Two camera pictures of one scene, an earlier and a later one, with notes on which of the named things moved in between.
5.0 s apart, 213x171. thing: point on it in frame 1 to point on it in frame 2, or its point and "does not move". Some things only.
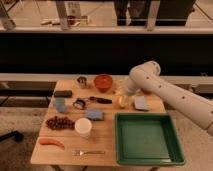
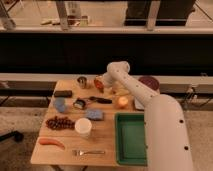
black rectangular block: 63,93 does not move
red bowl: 103,82 does not move
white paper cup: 83,127 does not move
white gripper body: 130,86 to 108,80
